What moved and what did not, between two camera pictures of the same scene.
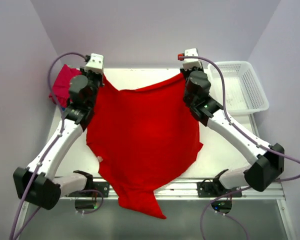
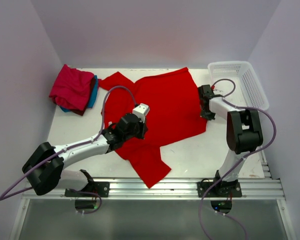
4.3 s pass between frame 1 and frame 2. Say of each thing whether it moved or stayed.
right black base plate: stayed
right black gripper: moved
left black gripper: moved
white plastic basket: stayed
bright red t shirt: moved
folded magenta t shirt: stayed
